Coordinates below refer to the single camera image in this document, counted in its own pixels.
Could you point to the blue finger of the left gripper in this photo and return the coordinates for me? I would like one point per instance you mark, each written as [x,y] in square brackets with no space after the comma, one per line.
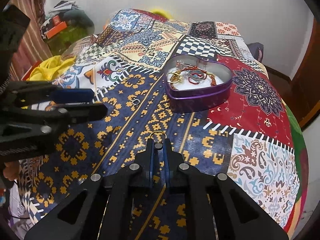
[80,95]

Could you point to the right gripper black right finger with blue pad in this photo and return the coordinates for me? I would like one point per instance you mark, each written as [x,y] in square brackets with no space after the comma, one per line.
[182,178]

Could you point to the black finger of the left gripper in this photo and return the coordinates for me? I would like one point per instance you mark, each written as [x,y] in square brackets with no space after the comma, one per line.
[82,112]

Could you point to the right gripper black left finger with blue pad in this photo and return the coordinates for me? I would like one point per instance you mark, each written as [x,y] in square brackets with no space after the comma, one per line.
[122,188]

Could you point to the purple heart-shaped tin box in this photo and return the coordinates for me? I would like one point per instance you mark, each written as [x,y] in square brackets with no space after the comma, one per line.
[205,83]

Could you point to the left hand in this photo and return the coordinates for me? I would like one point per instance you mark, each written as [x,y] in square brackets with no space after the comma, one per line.
[11,170]

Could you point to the yellow cloth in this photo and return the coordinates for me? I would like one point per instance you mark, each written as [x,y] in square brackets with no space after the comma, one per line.
[51,69]

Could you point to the green bag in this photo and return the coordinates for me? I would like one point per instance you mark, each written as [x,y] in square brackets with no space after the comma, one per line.
[61,41]

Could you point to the striped brown curtain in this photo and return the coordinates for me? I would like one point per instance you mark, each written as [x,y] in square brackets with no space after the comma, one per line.
[32,47]

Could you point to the orange box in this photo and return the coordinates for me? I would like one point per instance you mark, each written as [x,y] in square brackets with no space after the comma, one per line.
[55,30]

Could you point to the grey cloth pile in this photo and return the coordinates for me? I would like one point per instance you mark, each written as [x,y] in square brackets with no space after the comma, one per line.
[71,13]

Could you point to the colourful patchwork bedspread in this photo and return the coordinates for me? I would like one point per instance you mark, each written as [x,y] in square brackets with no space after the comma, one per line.
[250,136]

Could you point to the gold clasp keyring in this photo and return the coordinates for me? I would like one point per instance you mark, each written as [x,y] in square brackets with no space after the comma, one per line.
[174,77]

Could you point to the dark purple pillow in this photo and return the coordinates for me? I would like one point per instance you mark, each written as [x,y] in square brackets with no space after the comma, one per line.
[257,50]

